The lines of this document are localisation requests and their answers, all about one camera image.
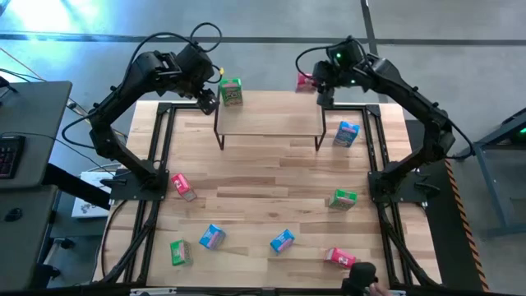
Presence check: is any black left arm cable bundle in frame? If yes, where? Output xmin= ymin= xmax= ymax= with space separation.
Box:
xmin=98 ymin=199 xmax=162 ymax=285

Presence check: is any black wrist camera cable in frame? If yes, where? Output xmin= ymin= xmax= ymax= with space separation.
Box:
xmin=122 ymin=21 xmax=226 ymax=86
xmin=294 ymin=39 xmax=373 ymax=81

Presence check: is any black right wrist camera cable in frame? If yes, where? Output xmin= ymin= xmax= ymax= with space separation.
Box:
xmin=294 ymin=39 xmax=373 ymax=81

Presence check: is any black floor plug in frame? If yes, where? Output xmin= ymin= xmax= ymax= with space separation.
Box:
xmin=33 ymin=263 xmax=62 ymax=284
xmin=52 ymin=237 xmax=77 ymax=251

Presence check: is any black keyboard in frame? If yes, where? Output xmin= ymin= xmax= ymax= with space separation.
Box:
xmin=0 ymin=135 xmax=26 ymax=180

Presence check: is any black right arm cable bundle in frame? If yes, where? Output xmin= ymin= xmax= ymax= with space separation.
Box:
xmin=376 ymin=203 xmax=443 ymax=289

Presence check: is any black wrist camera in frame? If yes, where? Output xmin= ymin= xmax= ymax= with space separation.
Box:
xmin=316 ymin=87 xmax=335 ymax=109
xmin=196 ymin=87 xmax=221 ymax=117

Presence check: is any black desk leg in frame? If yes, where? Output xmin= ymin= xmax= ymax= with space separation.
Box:
xmin=42 ymin=163 xmax=113 ymax=211

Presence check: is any grey desk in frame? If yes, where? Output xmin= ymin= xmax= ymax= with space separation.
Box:
xmin=0 ymin=81 xmax=74 ymax=291

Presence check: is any blue Rice Krispies cereal box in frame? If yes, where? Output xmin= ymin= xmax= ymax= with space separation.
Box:
xmin=270 ymin=229 xmax=296 ymax=255
xmin=333 ymin=120 xmax=361 ymax=148
xmin=198 ymin=223 xmax=227 ymax=252

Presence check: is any green Apple Jacks cereal box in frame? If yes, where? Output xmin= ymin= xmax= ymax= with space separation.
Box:
xmin=169 ymin=239 xmax=193 ymax=267
xmin=327 ymin=188 xmax=358 ymax=212
xmin=219 ymin=77 xmax=244 ymax=108

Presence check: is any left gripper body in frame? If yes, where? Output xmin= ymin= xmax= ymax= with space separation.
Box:
xmin=176 ymin=43 xmax=216 ymax=94

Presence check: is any black aluminium table frame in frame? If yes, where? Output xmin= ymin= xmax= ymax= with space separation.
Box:
xmin=93 ymin=100 xmax=445 ymax=296

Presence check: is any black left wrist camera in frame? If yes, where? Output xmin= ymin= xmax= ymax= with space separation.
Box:
xmin=196 ymin=87 xmax=221 ymax=117

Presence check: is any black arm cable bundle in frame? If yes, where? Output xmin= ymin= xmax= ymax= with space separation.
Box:
xmin=98 ymin=199 xmax=162 ymax=285
xmin=376 ymin=203 xmax=443 ymax=289

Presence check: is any white cardboard box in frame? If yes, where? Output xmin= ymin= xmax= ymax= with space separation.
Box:
xmin=71 ymin=170 xmax=115 ymax=220

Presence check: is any person's hand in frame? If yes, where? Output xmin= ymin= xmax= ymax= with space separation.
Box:
xmin=368 ymin=283 xmax=395 ymax=296

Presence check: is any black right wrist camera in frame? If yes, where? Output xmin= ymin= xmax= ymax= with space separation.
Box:
xmin=316 ymin=87 xmax=335 ymax=109

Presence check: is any grey metal stand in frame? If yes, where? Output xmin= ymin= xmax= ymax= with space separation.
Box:
xmin=453 ymin=107 xmax=526 ymax=240

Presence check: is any black computer mouse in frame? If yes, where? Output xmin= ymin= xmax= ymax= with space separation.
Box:
xmin=3 ymin=207 xmax=25 ymax=223

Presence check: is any wooden shelf with black legs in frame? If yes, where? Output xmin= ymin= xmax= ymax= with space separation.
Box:
xmin=213 ymin=85 xmax=328 ymax=152

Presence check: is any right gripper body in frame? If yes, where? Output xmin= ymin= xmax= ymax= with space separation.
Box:
xmin=312 ymin=36 xmax=371 ymax=90

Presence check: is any black left wrist camera cable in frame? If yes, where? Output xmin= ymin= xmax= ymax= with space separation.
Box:
xmin=122 ymin=21 xmax=226 ymax=86

